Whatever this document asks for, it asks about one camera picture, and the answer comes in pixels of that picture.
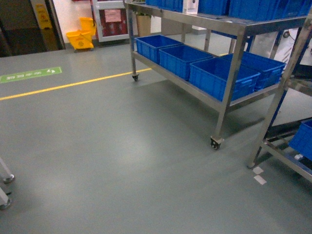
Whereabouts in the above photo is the steel shelf cart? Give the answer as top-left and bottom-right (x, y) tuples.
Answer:
(123, 0), (307, 150)

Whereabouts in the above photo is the blue bin on cart middle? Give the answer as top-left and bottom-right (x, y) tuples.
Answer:
(159, 45), (214, 80)

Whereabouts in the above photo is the blue bin on cart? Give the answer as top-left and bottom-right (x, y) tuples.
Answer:
(189, 58), (260, 101)
(220, 51), (287, 92)
(159, 45), (214, 80)
(135, 35), (182, 64)

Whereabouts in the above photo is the blue bin on cart near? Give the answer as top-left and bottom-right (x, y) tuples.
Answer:
(189, 58), (260, 101)

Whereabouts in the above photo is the blue bin on cart far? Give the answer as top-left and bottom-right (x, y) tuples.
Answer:
(135, 35), (182, 64)

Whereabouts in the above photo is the yellow mop bucket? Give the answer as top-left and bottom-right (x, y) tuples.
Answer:
(66, 17), (97, 50)

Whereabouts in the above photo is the red fire cabinet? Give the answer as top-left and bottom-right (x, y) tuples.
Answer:
(91, 0), (129, 42)

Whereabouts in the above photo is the blue bin on cart rear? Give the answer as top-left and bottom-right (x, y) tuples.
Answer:
(220, 51), (287, 92)

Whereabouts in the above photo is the yellow wet floor sign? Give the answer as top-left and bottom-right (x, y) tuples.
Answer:
(35, 3), (59, 51)

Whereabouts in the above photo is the blue bin on rack lower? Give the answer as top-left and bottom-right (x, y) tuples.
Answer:
(289, 119), (312, 160)

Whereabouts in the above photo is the white round conveyor table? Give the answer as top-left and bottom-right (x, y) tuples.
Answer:
(0, 158), (15, 211)

